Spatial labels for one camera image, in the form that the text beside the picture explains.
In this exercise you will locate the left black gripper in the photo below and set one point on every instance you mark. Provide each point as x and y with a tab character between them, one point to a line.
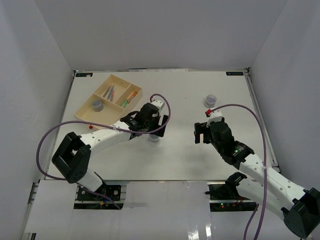
157	126

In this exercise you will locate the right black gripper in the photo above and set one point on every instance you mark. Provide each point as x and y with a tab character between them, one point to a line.
200	129

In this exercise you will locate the green correction tape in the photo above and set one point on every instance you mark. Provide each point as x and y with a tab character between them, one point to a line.
124	104

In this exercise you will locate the paperclip jar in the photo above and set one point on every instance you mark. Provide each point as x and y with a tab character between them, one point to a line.
97	105
153	138

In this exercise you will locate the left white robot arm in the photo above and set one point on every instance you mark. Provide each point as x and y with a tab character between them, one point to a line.
74	152

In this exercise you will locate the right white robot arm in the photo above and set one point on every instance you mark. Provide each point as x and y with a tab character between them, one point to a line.
297	206

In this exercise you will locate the beige compartment box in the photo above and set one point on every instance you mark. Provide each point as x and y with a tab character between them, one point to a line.
112	111

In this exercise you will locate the blue pen in box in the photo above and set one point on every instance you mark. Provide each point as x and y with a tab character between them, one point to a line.
110	92

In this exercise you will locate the purple pen in box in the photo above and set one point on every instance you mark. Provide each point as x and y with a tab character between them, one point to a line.
106	92

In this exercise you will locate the right black corner label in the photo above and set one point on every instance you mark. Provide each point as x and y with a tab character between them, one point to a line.
234	73

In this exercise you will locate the black corner label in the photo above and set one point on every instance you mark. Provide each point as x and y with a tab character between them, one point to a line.
83	74
234	73

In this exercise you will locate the left black corner label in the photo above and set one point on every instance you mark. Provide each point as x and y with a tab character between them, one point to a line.
83	74

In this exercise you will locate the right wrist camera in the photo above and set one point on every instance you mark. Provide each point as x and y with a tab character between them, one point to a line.
213	115

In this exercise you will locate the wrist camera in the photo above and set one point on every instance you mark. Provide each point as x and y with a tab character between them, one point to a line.
213	115
158	104

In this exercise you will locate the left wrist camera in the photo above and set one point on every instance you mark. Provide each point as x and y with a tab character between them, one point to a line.
158	104

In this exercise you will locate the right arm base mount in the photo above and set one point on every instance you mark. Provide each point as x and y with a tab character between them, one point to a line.
224	197

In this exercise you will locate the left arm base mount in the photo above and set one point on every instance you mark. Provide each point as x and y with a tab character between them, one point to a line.
107	197

